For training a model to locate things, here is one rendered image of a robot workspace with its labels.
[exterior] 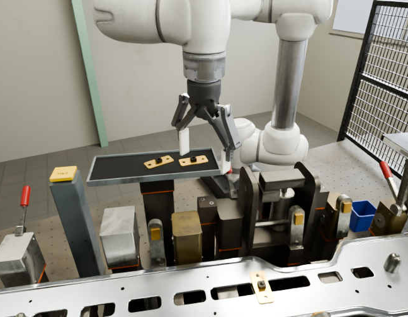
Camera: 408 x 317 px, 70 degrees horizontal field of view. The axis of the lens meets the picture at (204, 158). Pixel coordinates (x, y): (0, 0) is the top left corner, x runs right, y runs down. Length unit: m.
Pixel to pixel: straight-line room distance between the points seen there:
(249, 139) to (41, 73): 2.51
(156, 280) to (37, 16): 2.89
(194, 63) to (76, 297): 0.58
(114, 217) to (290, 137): 0.82
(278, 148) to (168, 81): 2.49
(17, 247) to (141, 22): 0.61
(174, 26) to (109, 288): 0.60
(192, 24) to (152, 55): 2.93
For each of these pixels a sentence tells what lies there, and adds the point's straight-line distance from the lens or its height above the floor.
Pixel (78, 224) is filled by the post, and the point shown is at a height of 0.99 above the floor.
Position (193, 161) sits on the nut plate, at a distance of 0.87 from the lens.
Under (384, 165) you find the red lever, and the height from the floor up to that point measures 1.14.
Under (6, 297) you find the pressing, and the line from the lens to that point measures 0.87.
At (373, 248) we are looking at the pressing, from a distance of 0.95.
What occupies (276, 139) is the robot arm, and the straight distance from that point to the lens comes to 1.30.
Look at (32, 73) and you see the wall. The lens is 3.41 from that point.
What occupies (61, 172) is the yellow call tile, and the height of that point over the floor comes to 1.16.
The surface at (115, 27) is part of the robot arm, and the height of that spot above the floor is 1.54.
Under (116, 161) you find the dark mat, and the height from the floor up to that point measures 1.16.
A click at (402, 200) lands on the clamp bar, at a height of 1.10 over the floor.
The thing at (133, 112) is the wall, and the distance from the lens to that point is 3.62.
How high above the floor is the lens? 1.62
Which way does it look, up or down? 31 degrees down
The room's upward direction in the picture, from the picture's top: straight up
